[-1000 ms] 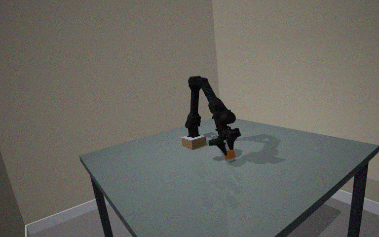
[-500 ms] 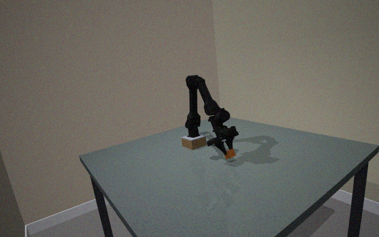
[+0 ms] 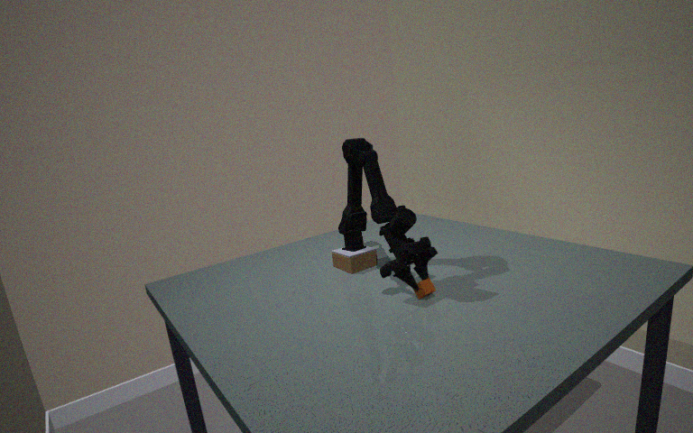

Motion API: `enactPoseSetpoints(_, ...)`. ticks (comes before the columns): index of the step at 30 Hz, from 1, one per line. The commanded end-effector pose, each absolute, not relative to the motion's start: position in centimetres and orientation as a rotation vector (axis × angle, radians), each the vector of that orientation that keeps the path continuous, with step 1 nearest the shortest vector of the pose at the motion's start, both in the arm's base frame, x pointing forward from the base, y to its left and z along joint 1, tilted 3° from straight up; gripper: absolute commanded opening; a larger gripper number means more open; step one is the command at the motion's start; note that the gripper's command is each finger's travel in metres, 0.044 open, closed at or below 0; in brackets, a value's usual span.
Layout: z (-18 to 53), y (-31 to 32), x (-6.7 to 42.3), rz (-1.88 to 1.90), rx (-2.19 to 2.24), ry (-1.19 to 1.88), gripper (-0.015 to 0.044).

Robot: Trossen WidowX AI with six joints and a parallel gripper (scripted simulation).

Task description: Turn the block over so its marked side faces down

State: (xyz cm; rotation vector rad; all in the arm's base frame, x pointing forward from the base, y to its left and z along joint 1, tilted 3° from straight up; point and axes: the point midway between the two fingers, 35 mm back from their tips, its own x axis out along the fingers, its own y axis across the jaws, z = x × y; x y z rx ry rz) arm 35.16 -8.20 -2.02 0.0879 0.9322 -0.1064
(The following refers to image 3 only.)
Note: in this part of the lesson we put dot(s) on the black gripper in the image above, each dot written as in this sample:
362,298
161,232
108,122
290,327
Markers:
399,265

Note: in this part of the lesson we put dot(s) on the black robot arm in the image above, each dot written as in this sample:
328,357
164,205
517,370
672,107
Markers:
359,154

